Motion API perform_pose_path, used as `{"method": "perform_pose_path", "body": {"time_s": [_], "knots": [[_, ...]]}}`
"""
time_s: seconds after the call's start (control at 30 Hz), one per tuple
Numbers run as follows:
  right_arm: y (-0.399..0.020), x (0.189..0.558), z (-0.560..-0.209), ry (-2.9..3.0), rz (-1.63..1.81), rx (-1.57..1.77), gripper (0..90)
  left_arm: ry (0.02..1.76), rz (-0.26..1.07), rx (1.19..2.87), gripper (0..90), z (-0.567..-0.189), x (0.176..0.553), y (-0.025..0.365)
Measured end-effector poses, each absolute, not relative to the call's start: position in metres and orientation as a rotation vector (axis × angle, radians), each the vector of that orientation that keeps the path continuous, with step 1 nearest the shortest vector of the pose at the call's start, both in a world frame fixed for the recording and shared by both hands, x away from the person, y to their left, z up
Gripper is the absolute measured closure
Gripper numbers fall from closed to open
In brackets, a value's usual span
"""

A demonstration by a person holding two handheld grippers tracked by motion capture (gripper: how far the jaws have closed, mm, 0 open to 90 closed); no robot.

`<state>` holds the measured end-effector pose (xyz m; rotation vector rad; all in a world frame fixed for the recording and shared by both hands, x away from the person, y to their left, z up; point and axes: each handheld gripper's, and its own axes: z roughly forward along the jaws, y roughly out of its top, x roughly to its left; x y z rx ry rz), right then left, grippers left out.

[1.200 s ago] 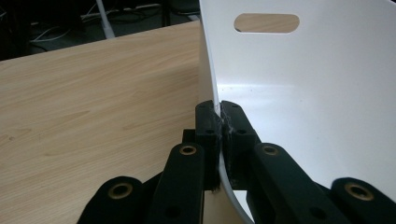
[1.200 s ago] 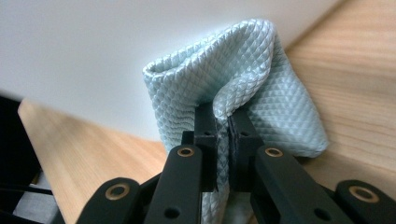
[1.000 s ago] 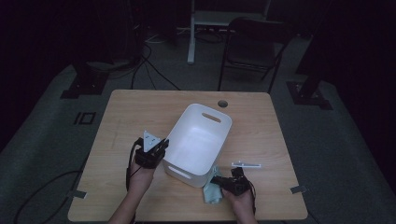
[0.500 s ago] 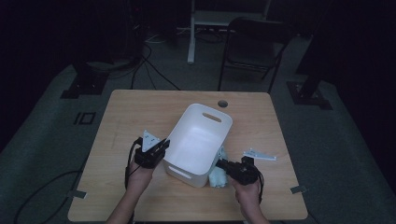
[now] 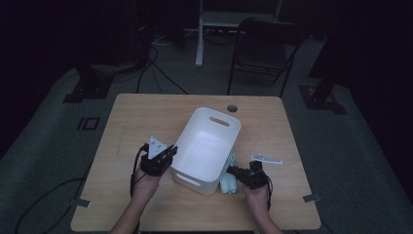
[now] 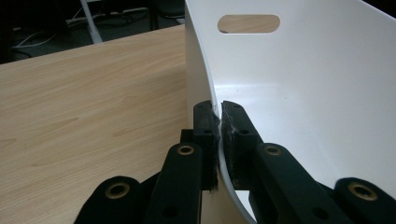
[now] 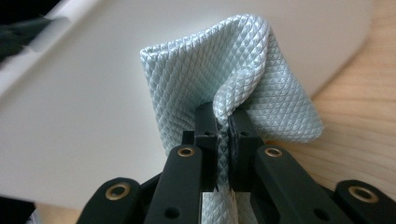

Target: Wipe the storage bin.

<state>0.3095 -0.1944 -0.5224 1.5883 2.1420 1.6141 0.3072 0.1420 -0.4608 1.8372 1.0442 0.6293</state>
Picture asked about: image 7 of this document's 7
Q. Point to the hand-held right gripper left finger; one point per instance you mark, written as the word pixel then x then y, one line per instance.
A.
pixel 207 124

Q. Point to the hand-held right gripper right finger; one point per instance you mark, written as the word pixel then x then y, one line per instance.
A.
pixel 243 133

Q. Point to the light blue cleaning cloth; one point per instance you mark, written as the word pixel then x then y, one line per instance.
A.
pixel 202 62

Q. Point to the white plastic storage bin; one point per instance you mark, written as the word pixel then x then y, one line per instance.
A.
pixel 77 109

